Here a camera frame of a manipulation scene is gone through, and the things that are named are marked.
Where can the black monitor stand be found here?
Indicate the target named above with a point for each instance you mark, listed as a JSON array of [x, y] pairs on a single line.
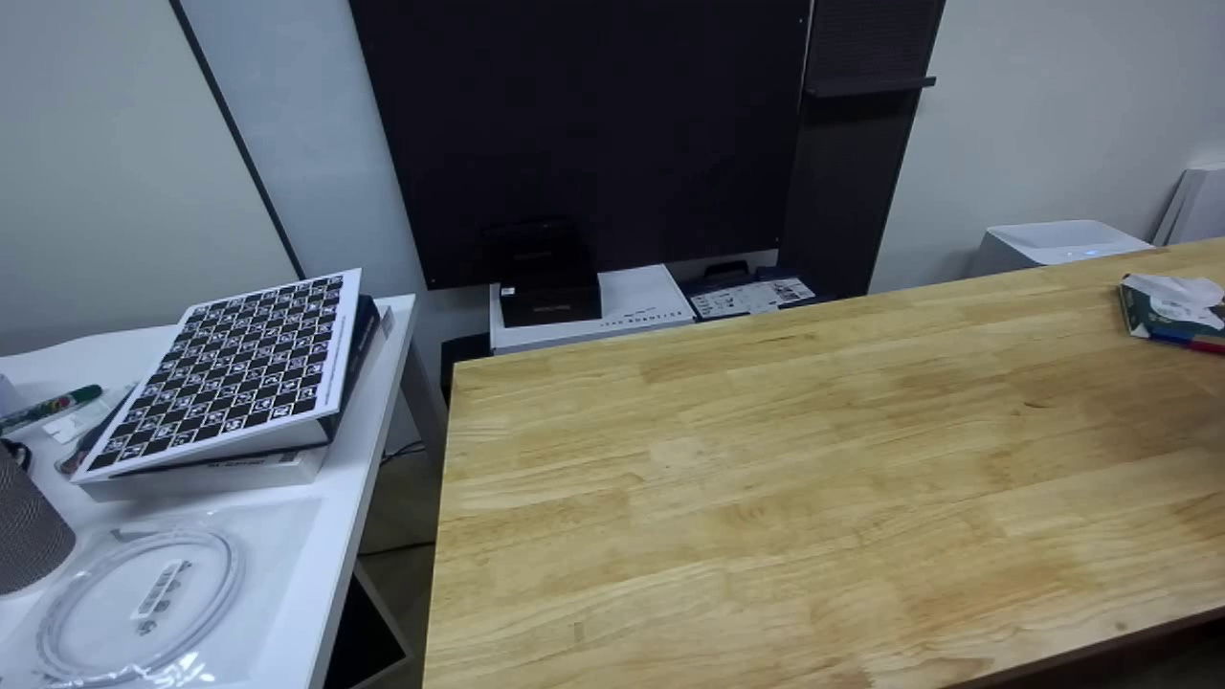
[[549, 289]]

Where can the grey keyboard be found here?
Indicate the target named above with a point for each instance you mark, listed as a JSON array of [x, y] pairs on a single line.
[[753, 294]]

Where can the black monitor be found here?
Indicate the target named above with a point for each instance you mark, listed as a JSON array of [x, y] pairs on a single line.
[[598, 126]]

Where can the white side table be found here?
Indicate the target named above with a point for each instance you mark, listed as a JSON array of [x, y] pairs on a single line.
[[347, 511]]

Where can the white cardboard box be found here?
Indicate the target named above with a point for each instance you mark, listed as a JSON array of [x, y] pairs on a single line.
[[1059, 238]]

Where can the dark teal book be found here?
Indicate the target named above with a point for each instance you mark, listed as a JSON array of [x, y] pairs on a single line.
[[1157, 330]]

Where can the green marker pen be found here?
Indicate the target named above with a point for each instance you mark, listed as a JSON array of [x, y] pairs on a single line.
[[61, 398]]

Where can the white plastic bin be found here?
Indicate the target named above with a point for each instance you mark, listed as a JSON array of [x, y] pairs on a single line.
[[1199, 205]]

